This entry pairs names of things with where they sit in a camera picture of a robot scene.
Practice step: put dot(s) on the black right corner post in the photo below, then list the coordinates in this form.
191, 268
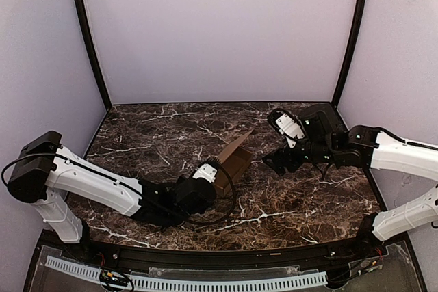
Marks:
349, 52

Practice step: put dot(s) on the left green circuit board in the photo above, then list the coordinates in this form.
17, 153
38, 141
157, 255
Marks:
112, 277

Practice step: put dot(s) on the brown cardboard box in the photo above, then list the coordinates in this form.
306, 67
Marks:
235, 160

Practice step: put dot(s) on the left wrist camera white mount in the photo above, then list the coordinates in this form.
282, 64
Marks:
207, 170

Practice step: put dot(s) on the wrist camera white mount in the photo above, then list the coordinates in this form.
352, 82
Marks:
287, 125
207, 170

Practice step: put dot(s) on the black corner post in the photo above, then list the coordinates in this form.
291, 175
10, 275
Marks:
91, 53
349, 52

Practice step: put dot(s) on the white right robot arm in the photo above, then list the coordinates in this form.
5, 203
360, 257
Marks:
317, 135

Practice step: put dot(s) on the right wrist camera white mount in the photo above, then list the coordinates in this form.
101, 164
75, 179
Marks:
287, 125

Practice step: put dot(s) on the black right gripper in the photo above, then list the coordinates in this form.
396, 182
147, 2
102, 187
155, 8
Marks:
285, 154

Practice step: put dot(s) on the right green circuit board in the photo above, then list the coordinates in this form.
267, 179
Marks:
365, 266

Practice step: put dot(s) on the black curved front rail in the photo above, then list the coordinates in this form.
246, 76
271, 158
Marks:
397, 273

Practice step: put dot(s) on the black left corner post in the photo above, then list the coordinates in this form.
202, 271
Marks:
91, 53

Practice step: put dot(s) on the green circuit board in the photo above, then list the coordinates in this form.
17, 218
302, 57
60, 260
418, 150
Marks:
365, 266
112, 277

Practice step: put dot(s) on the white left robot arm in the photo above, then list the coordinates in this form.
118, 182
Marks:
45, 166

